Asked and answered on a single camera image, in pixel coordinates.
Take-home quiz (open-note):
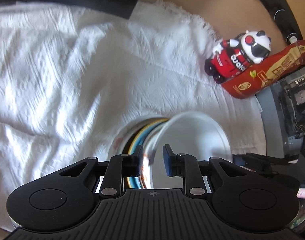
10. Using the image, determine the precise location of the blue ceramic bowl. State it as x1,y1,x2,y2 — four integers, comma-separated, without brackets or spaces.
131,121,168,189

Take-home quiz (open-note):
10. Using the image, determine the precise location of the white yellow-rimmed bowl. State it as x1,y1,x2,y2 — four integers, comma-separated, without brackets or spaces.
126,119,168,189

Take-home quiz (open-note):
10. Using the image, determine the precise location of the white floral ceramic bowl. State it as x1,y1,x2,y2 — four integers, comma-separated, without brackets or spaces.
108,115,157,159

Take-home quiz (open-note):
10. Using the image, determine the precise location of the stainless steel bowl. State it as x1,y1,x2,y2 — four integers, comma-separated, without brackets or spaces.
110,116,167,155

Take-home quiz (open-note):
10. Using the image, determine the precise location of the white computer case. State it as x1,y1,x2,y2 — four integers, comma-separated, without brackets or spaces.
256,66,305,159

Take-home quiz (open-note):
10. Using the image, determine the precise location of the red quail eggs bag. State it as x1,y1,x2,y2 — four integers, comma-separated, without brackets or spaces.
221,40,305,99

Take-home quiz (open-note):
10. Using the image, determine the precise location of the white textured tablecloth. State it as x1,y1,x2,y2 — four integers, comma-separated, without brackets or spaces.
0,0,266,233

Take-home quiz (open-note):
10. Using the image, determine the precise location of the panda bear figurine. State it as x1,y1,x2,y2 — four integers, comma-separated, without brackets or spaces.
205,30,271,84

